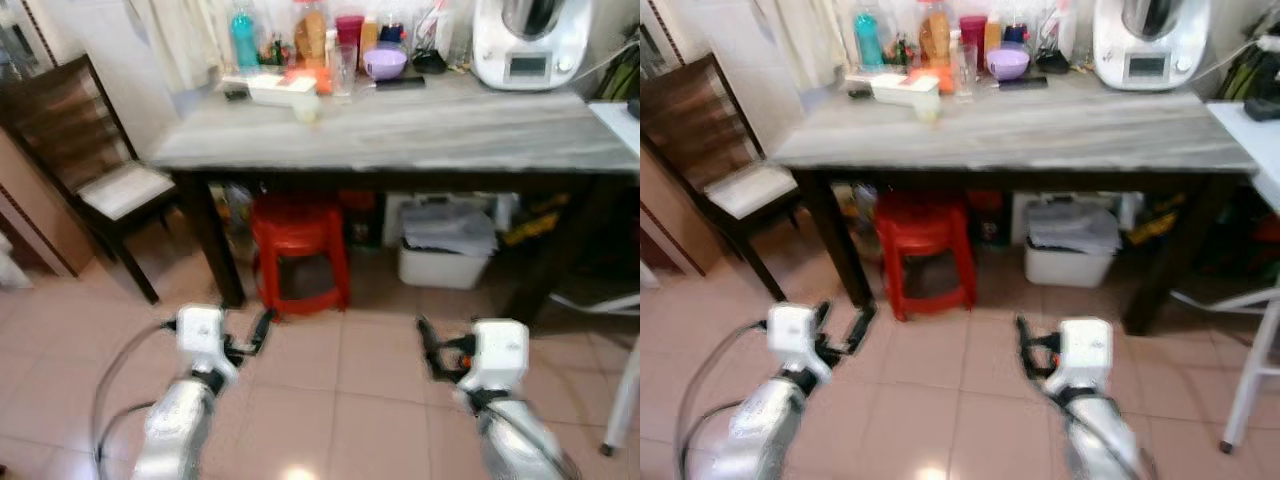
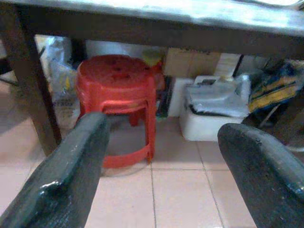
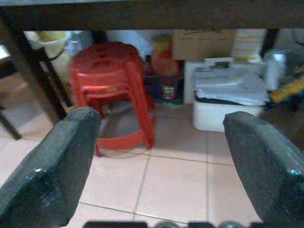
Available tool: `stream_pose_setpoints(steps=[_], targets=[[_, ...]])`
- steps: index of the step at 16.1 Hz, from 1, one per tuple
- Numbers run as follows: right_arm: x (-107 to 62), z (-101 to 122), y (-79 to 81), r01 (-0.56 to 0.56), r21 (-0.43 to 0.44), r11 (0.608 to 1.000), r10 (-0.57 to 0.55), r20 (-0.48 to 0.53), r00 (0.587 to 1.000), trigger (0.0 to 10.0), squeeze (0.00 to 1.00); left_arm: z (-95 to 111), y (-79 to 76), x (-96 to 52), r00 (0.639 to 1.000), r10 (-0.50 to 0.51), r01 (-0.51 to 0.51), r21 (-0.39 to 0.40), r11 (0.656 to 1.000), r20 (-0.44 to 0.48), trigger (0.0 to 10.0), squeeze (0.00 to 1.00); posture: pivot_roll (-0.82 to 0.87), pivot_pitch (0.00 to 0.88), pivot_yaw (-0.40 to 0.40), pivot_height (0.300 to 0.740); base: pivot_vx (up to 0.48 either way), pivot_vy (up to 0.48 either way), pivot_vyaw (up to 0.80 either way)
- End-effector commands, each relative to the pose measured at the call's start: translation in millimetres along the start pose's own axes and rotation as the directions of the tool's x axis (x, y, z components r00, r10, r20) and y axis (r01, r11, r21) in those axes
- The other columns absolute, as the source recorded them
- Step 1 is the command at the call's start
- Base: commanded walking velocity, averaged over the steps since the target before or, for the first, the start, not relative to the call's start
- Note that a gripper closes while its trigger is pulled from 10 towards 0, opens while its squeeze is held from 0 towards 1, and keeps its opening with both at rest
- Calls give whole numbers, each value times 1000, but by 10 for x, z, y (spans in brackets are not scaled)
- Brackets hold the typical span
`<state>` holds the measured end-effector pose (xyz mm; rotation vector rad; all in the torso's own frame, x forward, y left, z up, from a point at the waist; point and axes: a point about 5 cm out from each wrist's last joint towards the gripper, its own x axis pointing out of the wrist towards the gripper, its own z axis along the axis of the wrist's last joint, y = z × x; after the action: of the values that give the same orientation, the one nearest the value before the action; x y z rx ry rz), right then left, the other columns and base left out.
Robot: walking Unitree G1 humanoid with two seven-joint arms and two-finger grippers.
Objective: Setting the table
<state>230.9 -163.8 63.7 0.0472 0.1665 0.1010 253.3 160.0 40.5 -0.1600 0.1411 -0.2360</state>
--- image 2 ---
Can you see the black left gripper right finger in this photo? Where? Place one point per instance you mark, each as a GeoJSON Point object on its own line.
{"type": "Point", "coordinates": [263, 171]}

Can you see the blue and yellow bag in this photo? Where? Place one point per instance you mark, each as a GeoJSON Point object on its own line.
{"type": "Point", "coordinates": [272, 89]}

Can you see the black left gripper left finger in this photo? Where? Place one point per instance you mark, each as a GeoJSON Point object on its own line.
{"type": "Point", "coordinates": [71, 164]}

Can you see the red plastic stool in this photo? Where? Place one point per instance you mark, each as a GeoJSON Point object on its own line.
{"type": "Point", "coordinates": [118, 95]}

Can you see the white styrofoam box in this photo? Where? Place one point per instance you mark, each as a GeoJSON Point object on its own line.
{"type": "Point", "coordinates": [204, 121]}

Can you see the yellow green cloth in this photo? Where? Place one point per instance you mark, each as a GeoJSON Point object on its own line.
{"type": "Point", "coordinates": [152, 57]}

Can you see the brown cardboard box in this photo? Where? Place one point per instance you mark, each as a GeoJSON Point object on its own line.
{"type": "Point", "coordinates": [191, 63]}

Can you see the white printed plastic sack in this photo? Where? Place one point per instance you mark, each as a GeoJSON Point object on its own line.
{"type": "Point", "coordinates": [62, 90]}

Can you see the dark wooden table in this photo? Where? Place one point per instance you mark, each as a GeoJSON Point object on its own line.
{"type": "Point", "coordinates": [152, 28]}

